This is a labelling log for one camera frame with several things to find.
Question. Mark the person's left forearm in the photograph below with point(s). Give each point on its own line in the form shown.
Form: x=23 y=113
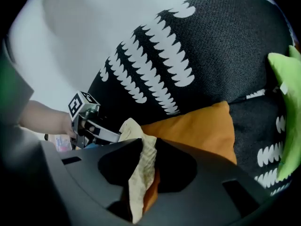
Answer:
x=44 y=119

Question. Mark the black white patterned blanket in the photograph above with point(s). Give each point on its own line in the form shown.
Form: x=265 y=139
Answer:
x=223 y=43

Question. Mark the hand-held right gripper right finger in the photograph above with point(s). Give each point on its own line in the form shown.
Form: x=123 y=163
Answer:
x=207 y=196

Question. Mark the clear plastic storage box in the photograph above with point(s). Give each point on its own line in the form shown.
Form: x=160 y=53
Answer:
x=62 y=143

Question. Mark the person's black shirt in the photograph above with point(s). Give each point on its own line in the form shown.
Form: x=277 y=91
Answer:
x=14 y=91

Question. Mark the green star pillow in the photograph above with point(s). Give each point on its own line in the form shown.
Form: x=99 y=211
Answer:
x=289 y=102

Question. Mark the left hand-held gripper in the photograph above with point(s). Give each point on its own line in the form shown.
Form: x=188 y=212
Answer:
x=76 y=103

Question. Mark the cream yellow cloth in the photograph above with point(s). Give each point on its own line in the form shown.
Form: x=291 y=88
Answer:
x=143 y=163

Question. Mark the orange throw pillow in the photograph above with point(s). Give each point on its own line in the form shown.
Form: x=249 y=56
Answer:
x=195 y=131

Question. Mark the person's left hand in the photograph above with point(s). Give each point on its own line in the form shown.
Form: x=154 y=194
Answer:
x=88 y=129

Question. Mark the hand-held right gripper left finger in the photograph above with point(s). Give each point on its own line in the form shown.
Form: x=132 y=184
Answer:
x=89 y=185

